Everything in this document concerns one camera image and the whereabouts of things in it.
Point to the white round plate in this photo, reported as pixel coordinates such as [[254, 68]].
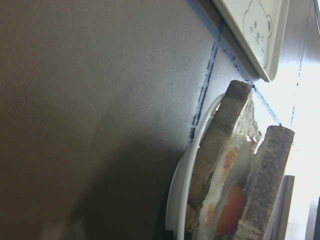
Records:
[[176, 207]]

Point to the bread slice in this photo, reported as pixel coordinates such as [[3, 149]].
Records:
[[264, 170], [234, 116]]

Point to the fried egg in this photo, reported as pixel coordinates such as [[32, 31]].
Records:
[[233, 167]]

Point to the cream bear tray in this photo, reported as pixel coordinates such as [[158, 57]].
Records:
[[258, 26]]

